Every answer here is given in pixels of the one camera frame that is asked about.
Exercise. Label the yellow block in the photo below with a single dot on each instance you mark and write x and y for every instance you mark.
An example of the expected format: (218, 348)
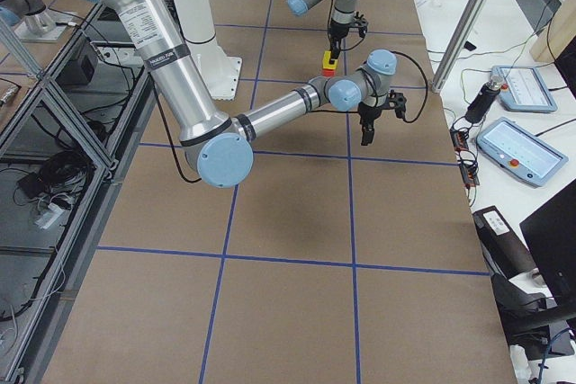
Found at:
(328, 61)

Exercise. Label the black water bottle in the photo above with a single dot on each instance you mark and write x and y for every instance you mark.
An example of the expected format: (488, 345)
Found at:
(483, 101)

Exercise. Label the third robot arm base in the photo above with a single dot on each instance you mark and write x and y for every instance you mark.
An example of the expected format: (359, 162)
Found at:
(32, 20)

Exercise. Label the near teach pendant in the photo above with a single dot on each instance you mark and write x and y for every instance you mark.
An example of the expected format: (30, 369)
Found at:
(520, 153)

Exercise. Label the white camera pole base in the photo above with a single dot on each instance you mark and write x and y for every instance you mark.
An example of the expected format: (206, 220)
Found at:
(219, 71)

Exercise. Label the far teach pendant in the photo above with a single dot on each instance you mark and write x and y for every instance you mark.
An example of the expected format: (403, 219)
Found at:
(524, 90)

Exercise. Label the white power strip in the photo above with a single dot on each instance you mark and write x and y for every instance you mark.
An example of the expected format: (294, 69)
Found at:
(49, 216)

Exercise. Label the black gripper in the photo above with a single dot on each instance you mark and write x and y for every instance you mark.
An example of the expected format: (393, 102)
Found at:
(336, 37)
(368, 114)

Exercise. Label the black box with label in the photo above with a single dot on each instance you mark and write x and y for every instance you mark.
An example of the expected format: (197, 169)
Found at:
(502, 243)

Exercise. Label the aluminium frame post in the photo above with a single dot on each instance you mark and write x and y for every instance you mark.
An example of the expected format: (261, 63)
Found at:
(462, 30)

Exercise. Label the red block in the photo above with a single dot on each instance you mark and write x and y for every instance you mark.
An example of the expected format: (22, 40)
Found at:
(328, 72)

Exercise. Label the teach pendant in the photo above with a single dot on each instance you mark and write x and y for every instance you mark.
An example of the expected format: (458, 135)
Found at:
(520, 153)
(524, 90)

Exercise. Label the orange black electronics board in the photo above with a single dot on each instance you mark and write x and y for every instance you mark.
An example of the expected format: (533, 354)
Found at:
(467, 160)

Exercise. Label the black monitor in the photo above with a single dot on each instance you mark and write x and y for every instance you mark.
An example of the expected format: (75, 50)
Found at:
(550, 237)

